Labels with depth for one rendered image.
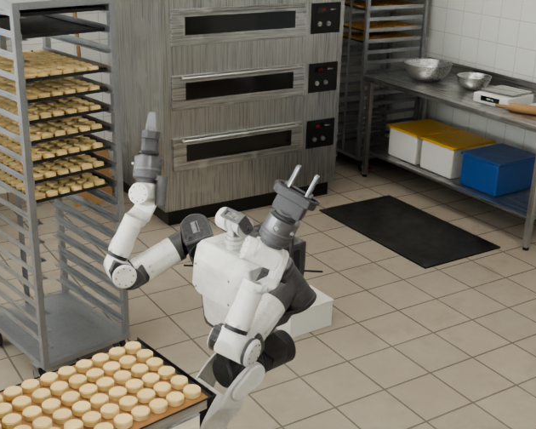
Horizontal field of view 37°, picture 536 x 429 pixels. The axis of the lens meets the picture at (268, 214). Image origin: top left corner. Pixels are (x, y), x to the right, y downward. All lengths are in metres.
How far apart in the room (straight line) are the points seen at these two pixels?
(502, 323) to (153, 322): 1.98
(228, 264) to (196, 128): 3.39
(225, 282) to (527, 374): 2.34
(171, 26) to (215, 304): 3.24
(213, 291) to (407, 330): 2.30
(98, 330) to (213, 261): 1.89
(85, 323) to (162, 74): 1.95
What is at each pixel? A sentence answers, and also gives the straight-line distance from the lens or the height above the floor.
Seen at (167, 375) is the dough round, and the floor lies 0.92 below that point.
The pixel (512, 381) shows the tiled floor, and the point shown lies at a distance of 4.32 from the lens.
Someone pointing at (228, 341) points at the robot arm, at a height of 1.15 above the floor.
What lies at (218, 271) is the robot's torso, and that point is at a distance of 2.42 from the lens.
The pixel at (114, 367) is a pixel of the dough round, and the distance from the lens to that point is 2.48.
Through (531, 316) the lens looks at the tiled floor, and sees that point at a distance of 4.99.
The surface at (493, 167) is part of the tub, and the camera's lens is 6.10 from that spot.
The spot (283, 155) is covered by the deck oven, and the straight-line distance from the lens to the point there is 6.18.
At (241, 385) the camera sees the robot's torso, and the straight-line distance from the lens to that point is 2.60.
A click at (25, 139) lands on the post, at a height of 1.26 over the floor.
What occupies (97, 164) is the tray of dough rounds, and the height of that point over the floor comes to 1.06.
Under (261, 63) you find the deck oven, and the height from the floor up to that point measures 1.13.
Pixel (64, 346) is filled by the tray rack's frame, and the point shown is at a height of 0.15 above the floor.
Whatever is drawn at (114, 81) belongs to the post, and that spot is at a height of 1.45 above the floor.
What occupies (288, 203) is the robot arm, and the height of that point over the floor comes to 1.50.
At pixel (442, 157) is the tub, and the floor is 0.38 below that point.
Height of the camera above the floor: 2.23
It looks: 21 degrees down
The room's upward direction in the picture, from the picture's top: 1 degrees clockwise
